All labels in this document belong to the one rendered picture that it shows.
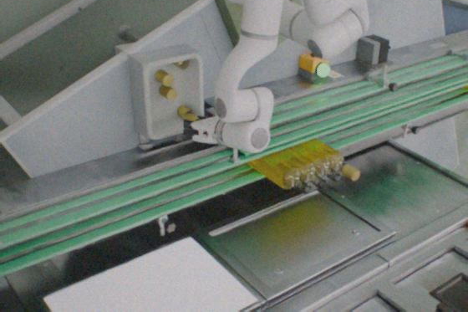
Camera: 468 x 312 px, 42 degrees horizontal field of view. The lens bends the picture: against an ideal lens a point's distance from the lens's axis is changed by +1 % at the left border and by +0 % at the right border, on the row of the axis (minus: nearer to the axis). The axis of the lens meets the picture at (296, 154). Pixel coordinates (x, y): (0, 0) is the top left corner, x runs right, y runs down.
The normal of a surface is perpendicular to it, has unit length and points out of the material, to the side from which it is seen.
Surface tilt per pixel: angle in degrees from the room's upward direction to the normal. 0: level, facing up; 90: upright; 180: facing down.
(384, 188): 90
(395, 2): 0
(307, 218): 90
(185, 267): 90
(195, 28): 0
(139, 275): 90
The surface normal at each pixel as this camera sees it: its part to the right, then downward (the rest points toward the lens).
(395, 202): 0.04, -0.88
